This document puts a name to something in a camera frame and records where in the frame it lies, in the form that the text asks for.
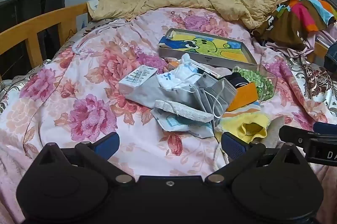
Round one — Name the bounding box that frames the pink satin cloth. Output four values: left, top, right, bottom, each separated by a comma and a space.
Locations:
259, 29, 337, 56

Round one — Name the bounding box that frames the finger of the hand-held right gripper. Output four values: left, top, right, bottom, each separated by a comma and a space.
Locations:
313, 122, 337, 135
278, 125, 316, 145

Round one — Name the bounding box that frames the grey face mask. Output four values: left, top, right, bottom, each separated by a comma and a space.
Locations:
190, 72, 239, 119

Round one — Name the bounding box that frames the teal striped sock packet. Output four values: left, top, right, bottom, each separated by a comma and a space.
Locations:
151, 108, 215, 138

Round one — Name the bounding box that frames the cartoon print towel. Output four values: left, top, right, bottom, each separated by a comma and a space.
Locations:
160, 31, 249, 63

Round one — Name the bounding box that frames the clear bag of green beads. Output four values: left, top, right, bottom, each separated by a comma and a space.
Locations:
232, 66, 278, 102

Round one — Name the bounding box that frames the dark blue object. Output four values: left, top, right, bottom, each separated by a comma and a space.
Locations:
323, 42, 337, 73

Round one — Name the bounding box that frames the white carton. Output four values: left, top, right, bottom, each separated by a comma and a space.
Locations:
118, 64, 159, 94

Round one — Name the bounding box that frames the white cloth with blue print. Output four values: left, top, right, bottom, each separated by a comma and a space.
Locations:
156, 53, 201, 90

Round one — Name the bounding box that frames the colourful striped brown garment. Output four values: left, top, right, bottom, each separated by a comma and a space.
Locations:
253, 0, 337, 49

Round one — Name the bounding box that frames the wooden bed rail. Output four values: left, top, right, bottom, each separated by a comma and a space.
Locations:
0, 2, 92, 81

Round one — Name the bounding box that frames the yellow sock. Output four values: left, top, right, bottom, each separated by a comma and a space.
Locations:
218, 112, 270, 144

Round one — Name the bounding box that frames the orange band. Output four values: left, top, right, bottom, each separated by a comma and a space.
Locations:
225, 81, 259, 112

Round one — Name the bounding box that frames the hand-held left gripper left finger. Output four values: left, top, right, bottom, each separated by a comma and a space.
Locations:
39, 132, 135, 186

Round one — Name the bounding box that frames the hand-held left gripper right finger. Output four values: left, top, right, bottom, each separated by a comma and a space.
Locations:
204, 132, 303, 186

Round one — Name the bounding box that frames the white and orange packet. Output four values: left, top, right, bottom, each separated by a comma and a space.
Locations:
188, 61, 222, 78

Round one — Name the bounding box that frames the beige drawstring pouch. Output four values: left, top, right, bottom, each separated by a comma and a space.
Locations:
263, 115, 285, 148

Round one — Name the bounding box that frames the grey box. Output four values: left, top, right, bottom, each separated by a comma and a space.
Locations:
158, 28, 258, 67

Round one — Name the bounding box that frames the grey cloth pouch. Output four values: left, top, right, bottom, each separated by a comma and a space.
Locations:
125, 74, 201, 110

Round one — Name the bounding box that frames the white textured insole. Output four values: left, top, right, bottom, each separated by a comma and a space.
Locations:
154, 99, 215, 123

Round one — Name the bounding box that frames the pink floral bedsheet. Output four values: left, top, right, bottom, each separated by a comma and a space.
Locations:
0, 7, 337, 224

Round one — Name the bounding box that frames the dark cabinet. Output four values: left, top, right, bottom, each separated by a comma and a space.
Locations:
0, 0, 66, 74

